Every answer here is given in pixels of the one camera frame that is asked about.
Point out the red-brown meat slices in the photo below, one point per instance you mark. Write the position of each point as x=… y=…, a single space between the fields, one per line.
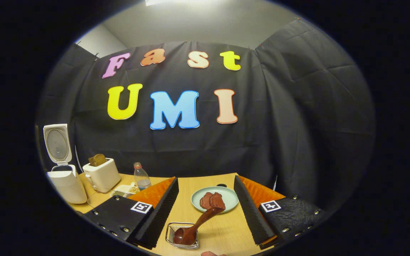
x=212 y=201

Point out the large ceiling light panel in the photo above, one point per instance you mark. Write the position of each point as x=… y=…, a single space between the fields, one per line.
x=173 y=2

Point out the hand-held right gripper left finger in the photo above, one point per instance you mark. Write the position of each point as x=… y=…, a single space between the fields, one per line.
x=160 y=213

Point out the white rice cooker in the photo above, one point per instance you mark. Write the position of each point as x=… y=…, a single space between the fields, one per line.
x=68 y=185

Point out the light green plate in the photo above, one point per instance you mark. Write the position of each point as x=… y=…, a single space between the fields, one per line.
x=230 y=199

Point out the clear plastic water bottle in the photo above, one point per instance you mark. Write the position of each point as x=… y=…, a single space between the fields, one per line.
x=142 y=179

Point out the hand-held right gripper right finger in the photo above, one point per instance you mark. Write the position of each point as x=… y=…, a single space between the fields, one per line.
x=249 y=213

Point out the white divided bean tray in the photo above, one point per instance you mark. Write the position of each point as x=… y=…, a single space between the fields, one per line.
x=126 y=189

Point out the brown wooden spoon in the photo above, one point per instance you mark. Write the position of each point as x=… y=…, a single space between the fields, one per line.
x=199 y=224

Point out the white toaster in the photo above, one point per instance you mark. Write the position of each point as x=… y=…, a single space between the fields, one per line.
x=103 y=176

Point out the brown bread slice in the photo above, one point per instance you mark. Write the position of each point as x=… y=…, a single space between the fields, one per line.
x=97 y=160

